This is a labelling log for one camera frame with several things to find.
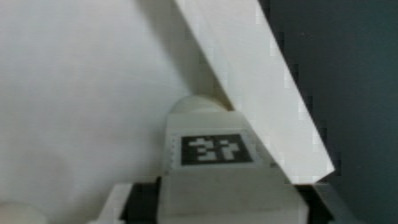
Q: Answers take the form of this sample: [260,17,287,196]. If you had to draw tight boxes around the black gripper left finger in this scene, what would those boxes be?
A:
[120,178,162,224]

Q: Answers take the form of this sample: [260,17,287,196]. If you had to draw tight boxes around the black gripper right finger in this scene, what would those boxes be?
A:
[296,183,335,224]

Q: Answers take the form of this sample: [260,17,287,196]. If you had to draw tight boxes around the white leg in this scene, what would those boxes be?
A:
[157,95,310,224]

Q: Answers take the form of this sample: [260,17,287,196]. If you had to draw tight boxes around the white square table top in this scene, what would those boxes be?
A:
[0,0,335,224]

